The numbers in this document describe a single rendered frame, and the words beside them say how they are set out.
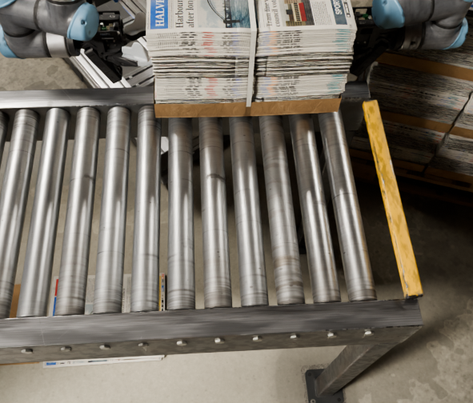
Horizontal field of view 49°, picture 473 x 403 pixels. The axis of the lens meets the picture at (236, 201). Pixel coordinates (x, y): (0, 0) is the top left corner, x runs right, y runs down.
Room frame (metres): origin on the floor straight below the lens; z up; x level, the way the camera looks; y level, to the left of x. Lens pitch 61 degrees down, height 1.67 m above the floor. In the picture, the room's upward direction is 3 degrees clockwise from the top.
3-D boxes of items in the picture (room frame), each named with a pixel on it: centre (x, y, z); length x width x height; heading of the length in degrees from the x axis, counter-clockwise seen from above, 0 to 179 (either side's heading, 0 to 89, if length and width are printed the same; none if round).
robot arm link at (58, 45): (0.86, 0.41, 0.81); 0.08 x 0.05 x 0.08; 5
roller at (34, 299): (0.45, 0.37, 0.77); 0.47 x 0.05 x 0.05; 6
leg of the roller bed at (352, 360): (0.27, -0.30, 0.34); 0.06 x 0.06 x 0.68; 6
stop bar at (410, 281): (0.51, -0.30, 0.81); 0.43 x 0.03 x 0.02; 6
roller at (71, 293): (0.46, 0.30, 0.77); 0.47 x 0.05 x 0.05; 6
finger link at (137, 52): (0.82, 0.23, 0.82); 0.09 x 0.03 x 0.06; 68
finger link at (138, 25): (0.92, 0.24, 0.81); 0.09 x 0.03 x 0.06; 122
